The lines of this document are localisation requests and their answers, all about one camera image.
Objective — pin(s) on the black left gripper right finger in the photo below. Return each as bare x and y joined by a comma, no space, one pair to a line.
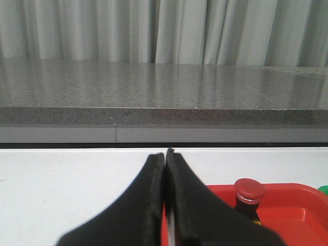
196,216

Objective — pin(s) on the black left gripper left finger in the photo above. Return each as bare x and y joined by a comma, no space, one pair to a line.
134,218

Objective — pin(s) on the red mushroom push button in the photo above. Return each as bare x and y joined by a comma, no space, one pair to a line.
249,194

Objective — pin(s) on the red plastic tray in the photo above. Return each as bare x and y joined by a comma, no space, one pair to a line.
295,212

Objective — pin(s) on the green plastic tray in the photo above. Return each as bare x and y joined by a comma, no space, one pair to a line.
324,189

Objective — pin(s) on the grey granite counter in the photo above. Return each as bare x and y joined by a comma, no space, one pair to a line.
88,102

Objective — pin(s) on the white pleated curtain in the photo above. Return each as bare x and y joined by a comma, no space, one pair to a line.
247,33

